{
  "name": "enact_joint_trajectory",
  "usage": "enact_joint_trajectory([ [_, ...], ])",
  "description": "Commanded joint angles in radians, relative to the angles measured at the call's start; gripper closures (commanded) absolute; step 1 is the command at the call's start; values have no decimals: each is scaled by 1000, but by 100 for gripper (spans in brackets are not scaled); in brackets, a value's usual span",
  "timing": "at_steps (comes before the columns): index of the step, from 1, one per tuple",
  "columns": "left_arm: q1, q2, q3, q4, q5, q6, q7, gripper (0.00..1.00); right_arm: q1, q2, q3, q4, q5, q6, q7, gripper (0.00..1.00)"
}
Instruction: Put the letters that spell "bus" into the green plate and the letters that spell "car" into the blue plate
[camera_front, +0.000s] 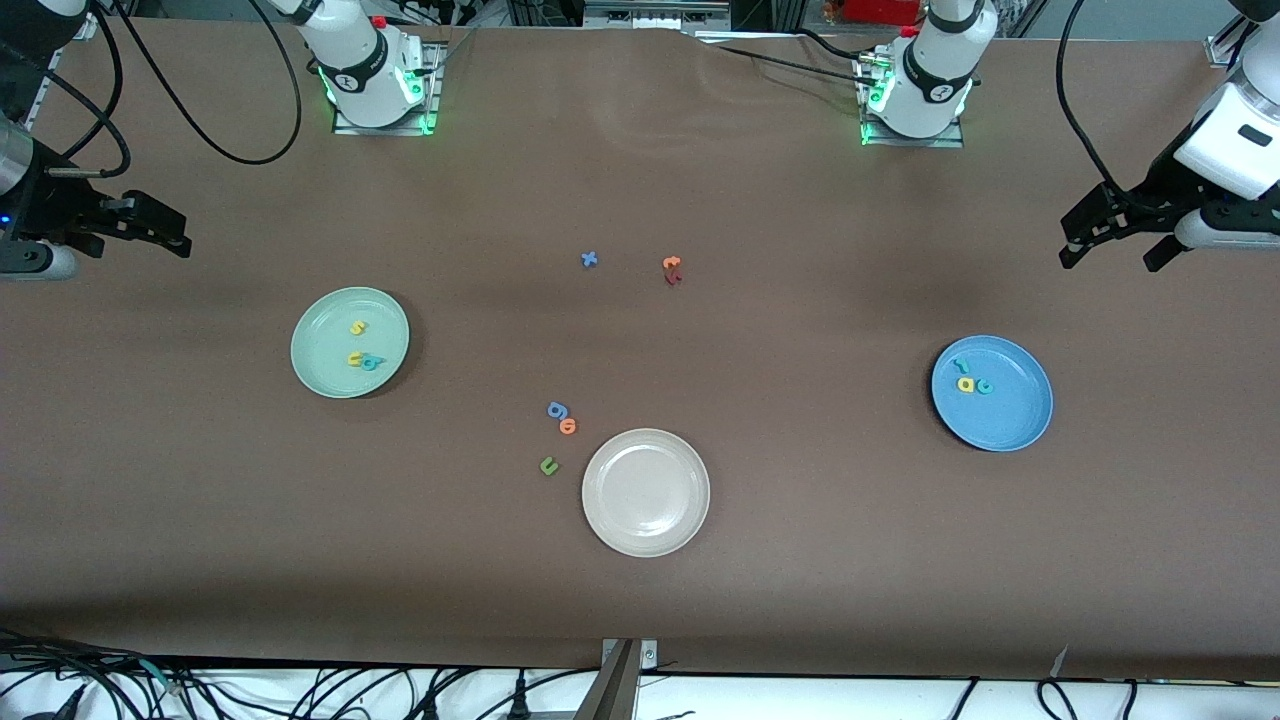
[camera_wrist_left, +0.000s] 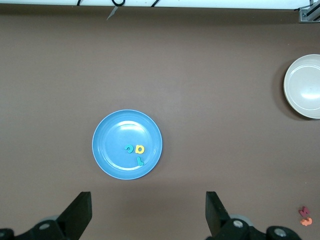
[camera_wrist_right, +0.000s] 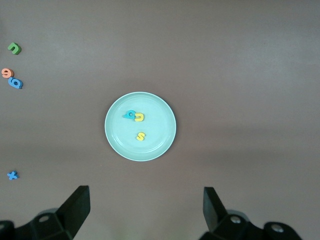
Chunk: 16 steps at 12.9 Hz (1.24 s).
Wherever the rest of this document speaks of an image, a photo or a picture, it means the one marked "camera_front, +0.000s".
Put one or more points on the grey metal box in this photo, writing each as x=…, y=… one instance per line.
x=655, y=12

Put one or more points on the aluminium corner profile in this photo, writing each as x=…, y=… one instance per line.
x=1225, y=45

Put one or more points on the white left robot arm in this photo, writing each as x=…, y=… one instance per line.
x=935, y=60

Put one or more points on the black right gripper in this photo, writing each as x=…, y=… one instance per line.
x=52, y=203

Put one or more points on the green plate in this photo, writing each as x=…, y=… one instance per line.
x=330, y=350

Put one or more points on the aluminium table edge profile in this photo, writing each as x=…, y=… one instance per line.
x=45, y=75

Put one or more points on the beige plate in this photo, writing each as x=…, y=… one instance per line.
x=646, y=492

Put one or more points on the red background object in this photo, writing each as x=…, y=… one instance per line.
x=880, y=10

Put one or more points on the blue foam letter g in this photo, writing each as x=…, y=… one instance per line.
x=555, y=408

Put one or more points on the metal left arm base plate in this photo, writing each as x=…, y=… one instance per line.
x=900, y=142

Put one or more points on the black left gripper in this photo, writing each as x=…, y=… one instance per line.
x=1152, y=190

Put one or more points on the blue plate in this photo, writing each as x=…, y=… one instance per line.
x=1010, y=410

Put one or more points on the green foam letter u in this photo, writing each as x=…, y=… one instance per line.
x=548, y=470

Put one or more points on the white paper scrap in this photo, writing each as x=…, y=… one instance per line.
x=1060, y=660

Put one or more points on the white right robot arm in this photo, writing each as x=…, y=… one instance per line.
x=360, y=60

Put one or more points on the small metal bracket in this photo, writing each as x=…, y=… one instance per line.
x=648, y=655

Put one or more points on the aluminium profile post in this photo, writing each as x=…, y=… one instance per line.
x=610, y=690

